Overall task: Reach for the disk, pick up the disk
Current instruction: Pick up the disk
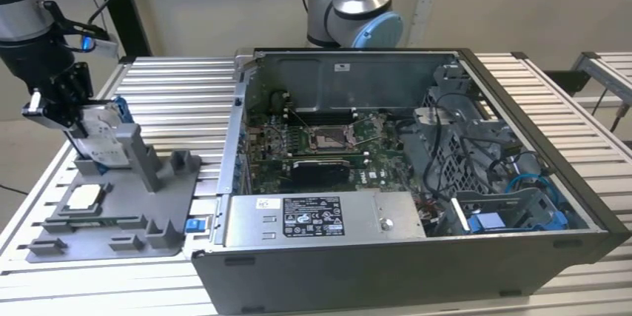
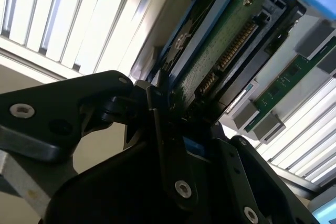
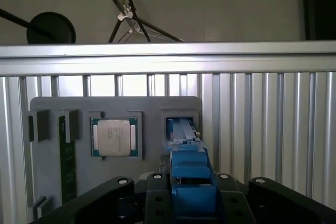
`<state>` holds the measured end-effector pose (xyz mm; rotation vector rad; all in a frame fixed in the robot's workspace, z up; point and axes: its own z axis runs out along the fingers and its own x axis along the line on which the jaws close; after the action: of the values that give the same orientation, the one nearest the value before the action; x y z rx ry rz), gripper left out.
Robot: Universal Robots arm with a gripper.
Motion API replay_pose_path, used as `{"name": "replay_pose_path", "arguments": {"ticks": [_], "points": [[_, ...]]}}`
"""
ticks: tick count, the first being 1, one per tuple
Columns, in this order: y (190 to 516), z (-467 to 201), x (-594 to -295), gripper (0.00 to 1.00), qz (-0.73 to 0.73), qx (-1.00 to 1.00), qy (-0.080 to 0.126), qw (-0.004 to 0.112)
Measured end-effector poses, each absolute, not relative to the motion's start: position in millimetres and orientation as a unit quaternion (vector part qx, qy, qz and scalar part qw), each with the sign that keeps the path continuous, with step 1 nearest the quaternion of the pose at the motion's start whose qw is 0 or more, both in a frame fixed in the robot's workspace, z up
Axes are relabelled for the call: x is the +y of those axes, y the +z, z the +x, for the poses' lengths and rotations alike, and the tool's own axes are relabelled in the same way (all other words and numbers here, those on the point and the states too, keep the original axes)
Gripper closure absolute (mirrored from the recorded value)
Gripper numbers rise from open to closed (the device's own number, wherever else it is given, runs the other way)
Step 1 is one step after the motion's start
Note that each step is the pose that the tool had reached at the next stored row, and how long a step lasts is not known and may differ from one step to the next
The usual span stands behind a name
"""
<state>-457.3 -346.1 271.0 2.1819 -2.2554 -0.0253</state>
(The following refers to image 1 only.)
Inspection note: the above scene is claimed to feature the light blue wire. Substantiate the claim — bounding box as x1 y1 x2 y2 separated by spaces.
506 172 557 203

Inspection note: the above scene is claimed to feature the black cable inside case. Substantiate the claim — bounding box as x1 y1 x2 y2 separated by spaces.
423 93 494 198

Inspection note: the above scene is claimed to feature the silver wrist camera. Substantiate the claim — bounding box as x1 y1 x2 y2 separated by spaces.
78 33 119 58

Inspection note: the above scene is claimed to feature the thin black floor cable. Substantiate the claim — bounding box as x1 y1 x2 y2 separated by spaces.
0 181 29 195

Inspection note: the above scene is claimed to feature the silver CPU chip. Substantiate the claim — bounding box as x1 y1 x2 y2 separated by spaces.
66 184 111 211

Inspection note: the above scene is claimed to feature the black camera bracket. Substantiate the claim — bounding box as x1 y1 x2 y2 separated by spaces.
41 0 110 41

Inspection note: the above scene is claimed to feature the green motherboard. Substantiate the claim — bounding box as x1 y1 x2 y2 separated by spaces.
243 108 421 195

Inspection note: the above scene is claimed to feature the white frame post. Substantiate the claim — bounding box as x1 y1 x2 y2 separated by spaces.
407 0 446 51

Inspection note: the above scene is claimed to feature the green RAM stick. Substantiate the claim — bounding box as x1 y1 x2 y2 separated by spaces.
62 215 145 229

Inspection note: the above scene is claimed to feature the blue plastic drive carrier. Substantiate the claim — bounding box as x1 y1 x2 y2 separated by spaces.
462 210 569 235

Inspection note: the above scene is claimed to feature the hard disk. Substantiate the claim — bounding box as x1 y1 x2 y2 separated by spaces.
73 95 137 176

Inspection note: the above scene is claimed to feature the black upright pillar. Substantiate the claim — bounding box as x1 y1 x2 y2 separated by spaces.
91 0 151 58

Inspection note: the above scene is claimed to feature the silver side camera mount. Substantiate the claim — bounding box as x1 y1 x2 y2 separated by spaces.
19 88 82 139

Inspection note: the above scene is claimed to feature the grey plastic parts rack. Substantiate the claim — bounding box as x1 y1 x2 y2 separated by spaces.
23 123 203 264

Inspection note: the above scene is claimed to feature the CPU socket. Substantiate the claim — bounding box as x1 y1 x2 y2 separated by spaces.
303 124 357 153

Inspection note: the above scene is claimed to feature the black open PC case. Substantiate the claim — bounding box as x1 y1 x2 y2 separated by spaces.
190 47 632 315

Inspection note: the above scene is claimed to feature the black graphics card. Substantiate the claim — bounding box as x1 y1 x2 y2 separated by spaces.
289 158 351 186

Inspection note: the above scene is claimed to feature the black table bracket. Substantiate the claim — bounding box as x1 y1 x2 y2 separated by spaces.
543 69 591 97

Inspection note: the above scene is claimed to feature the disk bay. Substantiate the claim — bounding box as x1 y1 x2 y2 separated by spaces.
442 187 571 236

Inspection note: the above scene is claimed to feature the perforated metal drive cage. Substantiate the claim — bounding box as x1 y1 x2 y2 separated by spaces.
397 85 543 199

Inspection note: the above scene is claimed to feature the silver power supply unit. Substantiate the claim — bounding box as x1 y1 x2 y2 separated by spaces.
223 192 427 249

